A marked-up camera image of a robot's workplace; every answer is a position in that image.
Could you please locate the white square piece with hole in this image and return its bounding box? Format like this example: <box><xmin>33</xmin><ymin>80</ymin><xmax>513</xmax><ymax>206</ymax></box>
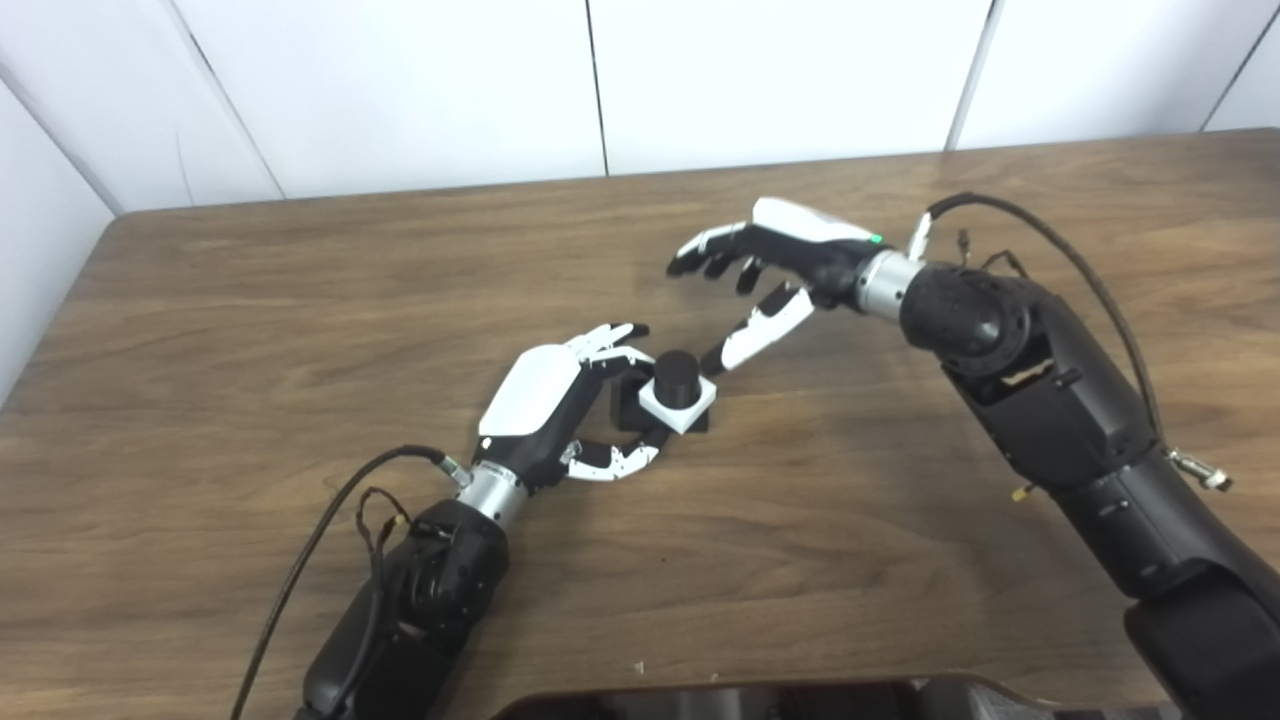
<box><xmin>638</xmin><ymin>375</ymin><xmax>719</xmax><ymax>436</ymax></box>

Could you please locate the thin wrist wire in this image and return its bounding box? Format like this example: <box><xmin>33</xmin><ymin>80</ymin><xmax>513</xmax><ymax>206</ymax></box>
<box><xmin>958</xmin><ymin>230</ymin><xmax>1029</xmax><ymax>279</ymax></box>
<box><xmin>358</xmin><ymin>487</ymin><xmax>413</xmax><ymax>556</ymax></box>

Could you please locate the thin left wrist wire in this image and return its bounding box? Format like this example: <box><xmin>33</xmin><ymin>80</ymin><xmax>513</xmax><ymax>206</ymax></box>
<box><xmin>358</xmin><ymin>487</ymin><xmax>413</xmax><ymax>556</ymax></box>

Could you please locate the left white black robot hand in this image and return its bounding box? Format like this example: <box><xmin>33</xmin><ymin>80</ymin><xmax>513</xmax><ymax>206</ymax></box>
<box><xmin>470</xmin><ymin>322</ymin><xmax>673</xmax><ymax>493</ymax></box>

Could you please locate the thick black left wrist cable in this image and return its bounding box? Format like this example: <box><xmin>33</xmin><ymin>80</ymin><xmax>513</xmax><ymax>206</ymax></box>
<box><xmin>230</xmin><ymin>445</ymin><xmax>471</xmax><ymax>720</ymax></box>

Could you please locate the thick black wrist cable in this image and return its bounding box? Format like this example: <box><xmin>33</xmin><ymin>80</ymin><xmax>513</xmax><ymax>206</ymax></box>
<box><xmin>230</xmin><ymin>445</ymin><xmax>471</xmax><ymax>720</ymax></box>
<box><xmin>905</xmin><ymin>192</ymin><xmax>1166</xmax><ymax>441</ymax></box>

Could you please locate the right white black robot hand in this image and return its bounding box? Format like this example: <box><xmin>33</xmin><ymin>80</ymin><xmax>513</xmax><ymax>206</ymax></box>
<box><xmin>666</xmin><ymin>197</ymin><xmax>886</xmax><ymax>373</ymax></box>

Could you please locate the black peg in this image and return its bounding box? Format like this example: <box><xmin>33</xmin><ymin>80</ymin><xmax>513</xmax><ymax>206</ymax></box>
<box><xmin>608</xmin><ymin>350</ymin><xmax>711</xmax><ymax>436</ymax></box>

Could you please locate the black robot torso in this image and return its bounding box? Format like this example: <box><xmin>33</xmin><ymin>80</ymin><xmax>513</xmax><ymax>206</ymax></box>
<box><xmin>488</xmin><ymin>673</ymin><xmax>1186</xmax><ymax>720</ymax></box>

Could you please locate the thick black right wrist cable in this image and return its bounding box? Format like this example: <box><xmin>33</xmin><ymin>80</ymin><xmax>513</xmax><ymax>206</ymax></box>
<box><xmin>905</xmin><ymin>192</ymin><xmax>1166</xmax><ymax>441</ymax></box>

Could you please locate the thin right wrist wire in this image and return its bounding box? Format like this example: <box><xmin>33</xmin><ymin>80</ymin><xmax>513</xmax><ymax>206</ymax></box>
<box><xmin>958</xmin><ymin>230</ymin><xmax>1029</xmax><ymax>279</ymax></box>

